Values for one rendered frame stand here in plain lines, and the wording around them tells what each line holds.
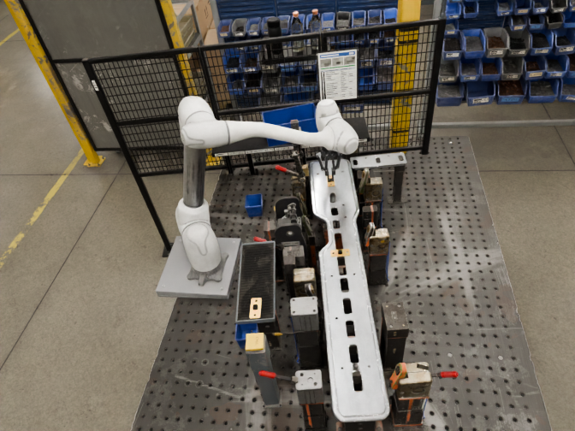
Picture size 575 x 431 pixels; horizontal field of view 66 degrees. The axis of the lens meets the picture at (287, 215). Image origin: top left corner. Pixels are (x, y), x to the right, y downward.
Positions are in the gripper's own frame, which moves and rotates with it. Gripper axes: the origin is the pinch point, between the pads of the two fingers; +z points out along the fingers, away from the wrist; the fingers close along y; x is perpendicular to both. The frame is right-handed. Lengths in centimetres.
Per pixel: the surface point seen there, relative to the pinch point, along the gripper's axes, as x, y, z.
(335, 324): -82, -5, 6
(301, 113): 52, -12, -5
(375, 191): -7.8, 21.3, 6.7
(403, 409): -109, 16, 21
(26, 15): 180, -214, -36
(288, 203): -28.9, -20.5, -10.2
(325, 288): -65, -8, 5
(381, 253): -42.9, 18.6, 12.9
